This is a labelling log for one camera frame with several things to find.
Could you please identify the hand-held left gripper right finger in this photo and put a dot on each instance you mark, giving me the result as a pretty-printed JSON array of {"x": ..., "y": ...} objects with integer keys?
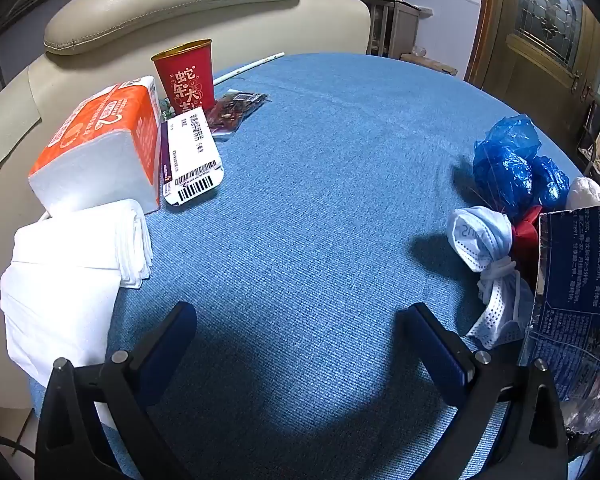
[{"x": 442, "y": 360}]

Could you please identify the black metal chair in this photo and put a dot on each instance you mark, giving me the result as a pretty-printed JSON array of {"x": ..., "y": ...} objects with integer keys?
[{"x": 587, "y": 130}]

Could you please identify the white stick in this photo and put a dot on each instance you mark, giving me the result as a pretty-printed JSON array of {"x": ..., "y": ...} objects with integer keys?
[{"x": 250, "y": 66}]

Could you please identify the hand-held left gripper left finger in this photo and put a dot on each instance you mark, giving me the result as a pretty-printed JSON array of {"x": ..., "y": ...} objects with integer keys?
[{"x": 165, "y": 360}]

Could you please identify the white and blue face mask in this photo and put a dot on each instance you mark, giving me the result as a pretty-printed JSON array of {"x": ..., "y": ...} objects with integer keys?
[{"x": 480, "y": 240}]

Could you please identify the beige leather sofa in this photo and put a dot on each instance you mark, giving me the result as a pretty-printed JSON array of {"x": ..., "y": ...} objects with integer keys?
[{"x": 180, "y": 0}]

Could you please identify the blue plastic bag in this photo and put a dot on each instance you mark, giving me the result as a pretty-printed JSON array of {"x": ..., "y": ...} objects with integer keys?
[{"x": 510, "y": 160}]

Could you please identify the red paper cup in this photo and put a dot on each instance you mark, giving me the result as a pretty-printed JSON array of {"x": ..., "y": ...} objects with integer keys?
[{"x": 185, "y": 75}]

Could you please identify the wooden slatted cabinet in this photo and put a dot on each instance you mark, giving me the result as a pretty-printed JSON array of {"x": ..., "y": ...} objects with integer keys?
[{"x": 405, "y": 30}]

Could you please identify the red plastic bag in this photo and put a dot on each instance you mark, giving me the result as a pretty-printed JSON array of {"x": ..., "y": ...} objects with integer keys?
[{"x": 525, "y": 235}]

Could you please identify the large white paper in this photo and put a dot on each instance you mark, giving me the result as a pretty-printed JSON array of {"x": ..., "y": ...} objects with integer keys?
[{"x": 587, "y": 192}]

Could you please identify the dark snack packet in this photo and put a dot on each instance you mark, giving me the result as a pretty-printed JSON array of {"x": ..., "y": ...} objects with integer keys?
[{"x": 232, "y": 110}]

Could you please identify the blue printed foil package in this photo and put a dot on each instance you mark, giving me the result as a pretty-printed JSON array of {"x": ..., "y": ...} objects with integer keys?
[{"x": 575, "y": 280}]

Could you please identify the wooden double door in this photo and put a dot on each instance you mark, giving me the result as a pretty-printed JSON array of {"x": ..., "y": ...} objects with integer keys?
[{"x": 530, "y": 10}]

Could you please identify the orange tissue pack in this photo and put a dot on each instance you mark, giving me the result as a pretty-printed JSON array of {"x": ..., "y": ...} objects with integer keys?
[{"x": 95, "y": 130}]

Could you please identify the folded white tissues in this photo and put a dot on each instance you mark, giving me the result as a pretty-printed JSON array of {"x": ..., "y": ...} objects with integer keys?
[{"x": 70, "y": 270}]

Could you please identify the white medicine box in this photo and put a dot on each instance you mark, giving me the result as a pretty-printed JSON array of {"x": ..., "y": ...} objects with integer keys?
[{"x": 190, "y": 155}]

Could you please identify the brown cardboard box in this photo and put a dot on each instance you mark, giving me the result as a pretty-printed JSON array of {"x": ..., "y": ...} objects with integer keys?
[{"x": 432, "y": 63}]

